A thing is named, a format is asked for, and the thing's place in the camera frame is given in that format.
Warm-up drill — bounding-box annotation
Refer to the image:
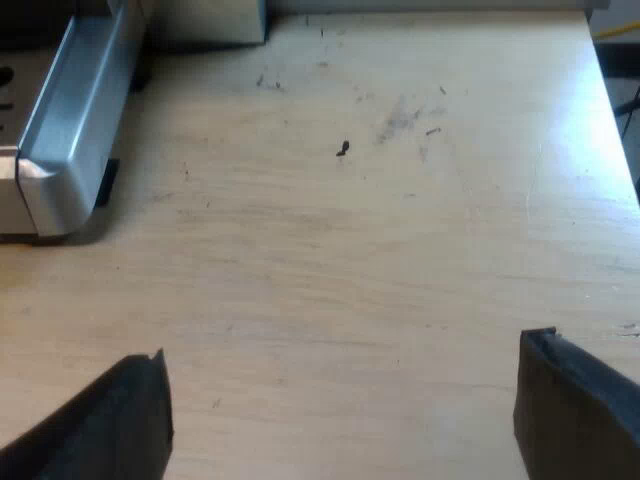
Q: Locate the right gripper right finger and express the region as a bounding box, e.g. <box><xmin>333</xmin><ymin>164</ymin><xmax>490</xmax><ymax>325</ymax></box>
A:
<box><xmin>512</xmin><ymin>327</ymin><xmax>640</xmax><ymax>480</ymax></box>

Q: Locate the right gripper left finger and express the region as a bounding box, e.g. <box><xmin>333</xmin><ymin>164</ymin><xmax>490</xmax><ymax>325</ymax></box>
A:
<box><xmin>0</xmin><ymin>348</ymin><xmax>176</xmax><ymax>480</ymax></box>

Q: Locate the steel espresso machine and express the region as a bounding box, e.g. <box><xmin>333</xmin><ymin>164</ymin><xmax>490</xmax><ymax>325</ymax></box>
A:
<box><xmin>0</xmin><ymin>0</ymin><xmax>151</xmax><ymax>245</ymax></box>

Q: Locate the metal block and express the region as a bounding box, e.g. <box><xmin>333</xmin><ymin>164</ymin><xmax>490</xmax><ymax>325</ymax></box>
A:
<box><xmin>147</xmin><ymin>0</ymin><xmax>270</xmax><ymax>49</ymax></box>

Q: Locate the yellow cable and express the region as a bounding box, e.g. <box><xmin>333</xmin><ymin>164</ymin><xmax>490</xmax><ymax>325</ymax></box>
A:
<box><xmin>593</xmin><ymin>23</ymin><xmax>640</xmax><ymax>40</ymax></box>

